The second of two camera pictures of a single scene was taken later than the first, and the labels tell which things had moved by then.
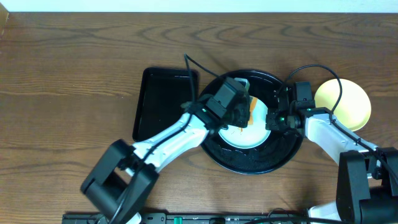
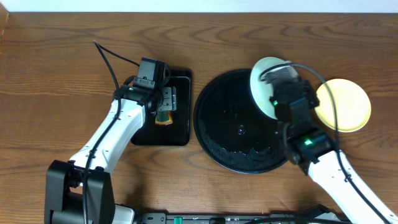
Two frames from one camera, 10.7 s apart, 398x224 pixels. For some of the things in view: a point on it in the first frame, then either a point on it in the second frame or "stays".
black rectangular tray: x=163 y=91 stays
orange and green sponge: x=252 y=105 -> x=164 y=117
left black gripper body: x=241 y=109 -> x=160 y=101
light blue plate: x=253 y=135 -> x=262 y=90
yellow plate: x=354 y=108 stays
